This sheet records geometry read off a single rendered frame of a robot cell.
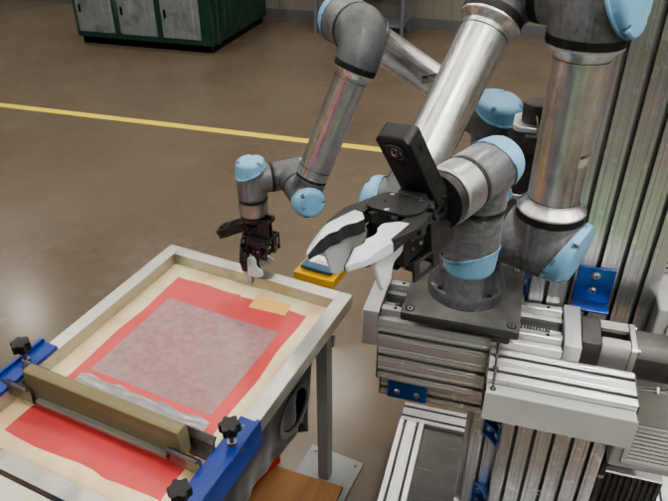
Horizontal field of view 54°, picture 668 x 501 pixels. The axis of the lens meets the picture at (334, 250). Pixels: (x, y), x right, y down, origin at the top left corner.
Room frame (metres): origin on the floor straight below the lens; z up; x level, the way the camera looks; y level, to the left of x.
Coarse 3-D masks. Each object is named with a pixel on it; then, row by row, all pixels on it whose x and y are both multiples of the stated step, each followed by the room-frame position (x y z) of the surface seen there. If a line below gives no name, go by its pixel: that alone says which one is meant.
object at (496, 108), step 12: (492, 96) 1.55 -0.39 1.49; (504, 96) 1.55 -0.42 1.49; (516, 96) 1.55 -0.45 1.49; (480, 108) 1.51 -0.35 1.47; (492, 108) 1.50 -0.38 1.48; (504, 108) 1.49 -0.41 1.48; (516, 108) 1.50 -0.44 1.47; (480, 120) 1.51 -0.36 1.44; (492, 120) 1.49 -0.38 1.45; (504, 120) 1.48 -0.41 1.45; (468, 132) 1.58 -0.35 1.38; (480, 132) 1.50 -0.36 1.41; (492, 132) 1.49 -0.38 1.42; (504, 132) 1.48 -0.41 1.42
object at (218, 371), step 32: (224, 320) 1.32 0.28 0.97; (256, 320) 1.32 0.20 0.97; (288, 320) 1.32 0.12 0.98; (192, 352) 1.20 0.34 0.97; (224, 352) 1.20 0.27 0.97; (256, 352) 1.20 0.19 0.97; (160, 384) 1.09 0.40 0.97; (192, 384) 1.09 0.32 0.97; (224, 384) 1.09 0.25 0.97; (224, 416) 1.00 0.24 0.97; (96, 448) 0.91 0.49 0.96; (128, 448) 0.91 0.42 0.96; (128, 480) 0.83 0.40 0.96; (160, 480) 0.83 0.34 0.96
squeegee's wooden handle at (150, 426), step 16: (32, 368) 1.04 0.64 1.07; (32, 384) 1.02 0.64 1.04; (48, 384) 1.00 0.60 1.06; (64, 384) 0.99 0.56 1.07; (80, 384) 0.99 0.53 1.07; (48, 400) 1.01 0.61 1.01; (64, 400) 0.98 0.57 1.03; (80, 400) 0.96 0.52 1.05; (96, 400) 0.94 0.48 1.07; (112, 400) 0.94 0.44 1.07; (96, 416) 0.95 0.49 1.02; (112, 416) 0.93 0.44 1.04; (128, 416) 0.91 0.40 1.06; (144, 416) 0.90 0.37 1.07; (160, 416) 0.90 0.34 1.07; (128, 432) 0.91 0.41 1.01; (144, 432) 0.89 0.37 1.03; (160, 432) 0.87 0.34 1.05; (176, 432) 0.86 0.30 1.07; (176, 448) 0.86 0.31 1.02
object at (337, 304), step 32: (160, 256) 1.56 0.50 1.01; (192, 256) 1.56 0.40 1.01; (128, 288) 1.41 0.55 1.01; (288, 288) 1.41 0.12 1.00; (320, 288) 1.40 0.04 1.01; (96, 320) 1.29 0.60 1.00; (320, 320) 1.27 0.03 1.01; (64, 352) 1.19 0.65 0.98; (288, 384) 1.06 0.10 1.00; (256, 416) 0.96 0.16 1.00; (0, 448) 0.88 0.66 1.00; (32, 480) 0.81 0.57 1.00; (64, 480) 0.81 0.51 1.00
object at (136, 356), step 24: (168, 288) 1.46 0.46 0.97; (192, 288) 1.45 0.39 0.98; (216, 288) 1.45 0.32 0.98; (144, 312) 1.35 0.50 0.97; (168, 312) 1.35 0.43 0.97; (192, 312) 1.35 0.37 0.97; (216, 312) 1.35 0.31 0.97; (120, 336) 1.26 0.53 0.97; (144, 336) 1.26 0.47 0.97; (168, 336) 1.26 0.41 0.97; (192, 336) 1.26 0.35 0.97; (96, 360) 1.17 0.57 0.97; (120, 360) 1.17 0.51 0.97; (144, 360) 1.17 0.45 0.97; (168, 360) 1.17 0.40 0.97; (120, 384) 1.09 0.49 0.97; (144, 384) 1.09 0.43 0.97; (24, 432) 0.95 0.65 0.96; (48, 432) 0.95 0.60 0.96; (72, 432) 0.95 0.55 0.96; (96, 432) 0.95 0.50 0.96; (72, 456) 0.89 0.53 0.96
